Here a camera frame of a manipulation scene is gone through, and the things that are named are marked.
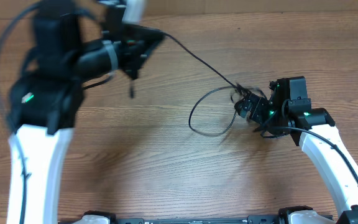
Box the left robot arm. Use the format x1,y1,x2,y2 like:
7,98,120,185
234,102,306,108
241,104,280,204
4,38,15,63
7,1,164,223

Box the black USB cable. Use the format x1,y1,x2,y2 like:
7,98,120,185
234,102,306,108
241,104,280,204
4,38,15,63
188,85,269,138
163,30,245,94

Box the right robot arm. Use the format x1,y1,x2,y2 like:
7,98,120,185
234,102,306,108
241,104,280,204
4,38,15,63
234,77,358,223

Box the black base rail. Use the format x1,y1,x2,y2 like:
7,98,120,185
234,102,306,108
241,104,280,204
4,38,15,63
57,210,334,224

